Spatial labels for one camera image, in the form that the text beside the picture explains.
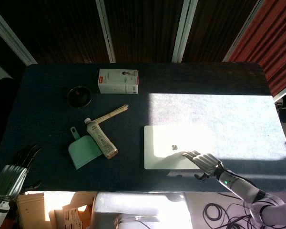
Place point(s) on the silver laptop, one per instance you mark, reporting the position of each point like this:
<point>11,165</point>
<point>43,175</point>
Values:
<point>171,138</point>

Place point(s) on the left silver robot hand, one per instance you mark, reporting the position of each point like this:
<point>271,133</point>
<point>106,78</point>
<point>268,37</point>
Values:
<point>10,179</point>

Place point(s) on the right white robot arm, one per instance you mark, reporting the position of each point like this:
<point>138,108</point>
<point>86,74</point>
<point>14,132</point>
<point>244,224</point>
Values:
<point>243,188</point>

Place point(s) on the bamboo stick bundle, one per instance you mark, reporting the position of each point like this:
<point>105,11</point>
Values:
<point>112,113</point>

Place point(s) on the mint green dustpan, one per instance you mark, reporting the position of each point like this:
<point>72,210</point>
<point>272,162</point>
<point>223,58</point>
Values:
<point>83,152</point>

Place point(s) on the black metal bowl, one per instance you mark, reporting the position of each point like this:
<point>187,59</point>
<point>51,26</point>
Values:
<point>85,101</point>

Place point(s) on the dark blue tablecloth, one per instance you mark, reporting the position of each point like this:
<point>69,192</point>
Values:
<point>62,119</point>

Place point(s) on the brown cardboard box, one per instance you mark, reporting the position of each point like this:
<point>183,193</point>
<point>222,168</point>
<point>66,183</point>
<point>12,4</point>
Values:
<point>35,205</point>

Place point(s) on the red curtain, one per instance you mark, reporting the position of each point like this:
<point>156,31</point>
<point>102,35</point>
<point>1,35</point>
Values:
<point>274,43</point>

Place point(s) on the white window frame post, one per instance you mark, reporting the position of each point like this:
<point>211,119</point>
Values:
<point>183,31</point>
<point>12,40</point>
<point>107,33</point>
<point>243,31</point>

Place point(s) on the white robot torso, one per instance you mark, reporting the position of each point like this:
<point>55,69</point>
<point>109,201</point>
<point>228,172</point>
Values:
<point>133,205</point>

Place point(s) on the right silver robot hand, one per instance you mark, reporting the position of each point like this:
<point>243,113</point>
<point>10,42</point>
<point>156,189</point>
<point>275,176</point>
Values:
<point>208,163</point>

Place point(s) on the beige drink bottle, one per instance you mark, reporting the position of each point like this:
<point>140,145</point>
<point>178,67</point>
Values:
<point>101,139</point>

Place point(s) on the white cardboard product box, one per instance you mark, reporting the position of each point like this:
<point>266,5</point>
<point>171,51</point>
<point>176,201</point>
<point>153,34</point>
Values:
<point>116,83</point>

